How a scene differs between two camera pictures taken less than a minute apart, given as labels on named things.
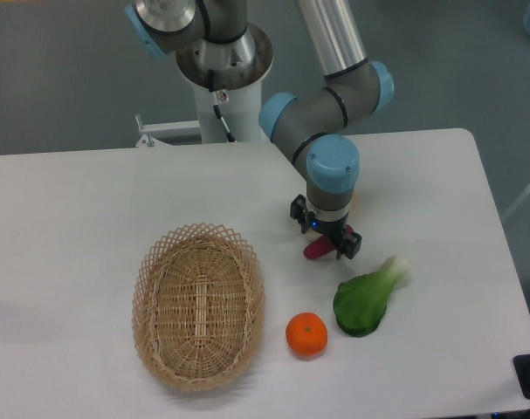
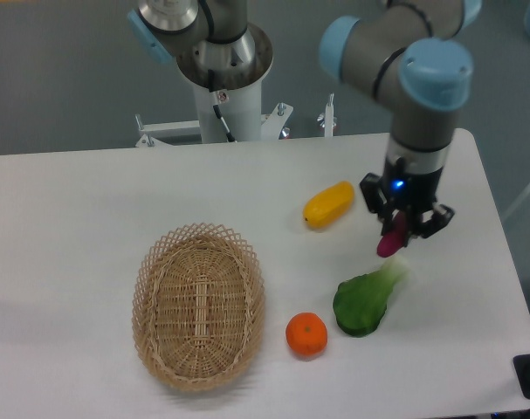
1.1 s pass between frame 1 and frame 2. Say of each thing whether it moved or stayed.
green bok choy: stayed
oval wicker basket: stayed
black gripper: moved
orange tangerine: stayed
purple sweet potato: moved
